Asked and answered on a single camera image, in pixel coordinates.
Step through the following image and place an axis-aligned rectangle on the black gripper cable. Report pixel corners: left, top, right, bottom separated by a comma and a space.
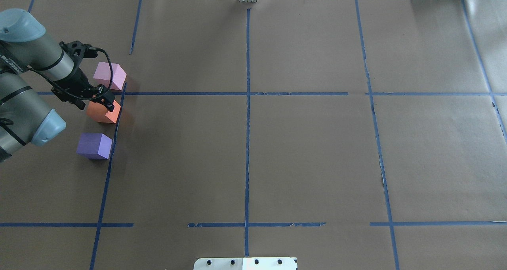
24, 46, 115, 101

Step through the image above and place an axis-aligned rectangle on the pink foam block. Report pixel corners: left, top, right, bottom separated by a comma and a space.
93, 62, 127, 91

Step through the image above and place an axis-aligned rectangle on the purple foam block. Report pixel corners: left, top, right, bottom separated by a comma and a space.
76, 133, 113, 160

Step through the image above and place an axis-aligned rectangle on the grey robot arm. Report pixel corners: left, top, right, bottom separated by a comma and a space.
0, 8, 115, 162

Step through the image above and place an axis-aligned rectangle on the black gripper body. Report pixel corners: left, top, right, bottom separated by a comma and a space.
53, 41, 104, 110

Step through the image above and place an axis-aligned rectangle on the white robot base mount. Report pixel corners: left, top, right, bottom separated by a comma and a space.
193, 257, 298, 270

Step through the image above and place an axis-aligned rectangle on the orange foam block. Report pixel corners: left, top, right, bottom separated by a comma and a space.
86, 100, 121, 124

